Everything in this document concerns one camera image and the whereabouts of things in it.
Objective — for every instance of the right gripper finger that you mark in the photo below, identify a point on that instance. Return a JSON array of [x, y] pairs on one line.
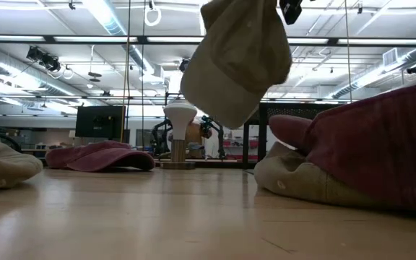
[[290, 10]]

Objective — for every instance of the maroon baseball cap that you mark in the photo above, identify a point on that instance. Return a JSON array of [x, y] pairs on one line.
[[381, 144], [99, 157]]

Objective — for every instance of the white-headed wooden hat stand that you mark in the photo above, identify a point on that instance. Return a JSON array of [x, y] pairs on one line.
[[179, 115]]

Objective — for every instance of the shelves with red bins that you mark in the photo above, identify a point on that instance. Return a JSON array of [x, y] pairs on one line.
[[242, 148]]

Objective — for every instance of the background black robot arms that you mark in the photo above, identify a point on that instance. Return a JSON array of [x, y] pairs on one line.
[[161, 137]]

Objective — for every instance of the black monitor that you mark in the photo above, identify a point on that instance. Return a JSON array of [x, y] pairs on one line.
[[99, 121]]

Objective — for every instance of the black ceiling-mounted device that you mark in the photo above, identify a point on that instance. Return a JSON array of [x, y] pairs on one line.
[[43, 57]]

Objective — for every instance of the black overhead camera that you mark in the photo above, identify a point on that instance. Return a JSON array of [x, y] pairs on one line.
[[184, 65]]

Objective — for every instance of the black security camera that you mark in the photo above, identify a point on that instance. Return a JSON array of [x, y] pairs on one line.
[[415, 69]]

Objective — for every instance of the black overhead frame beam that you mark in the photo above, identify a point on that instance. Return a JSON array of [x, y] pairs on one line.
[[96, 38]]

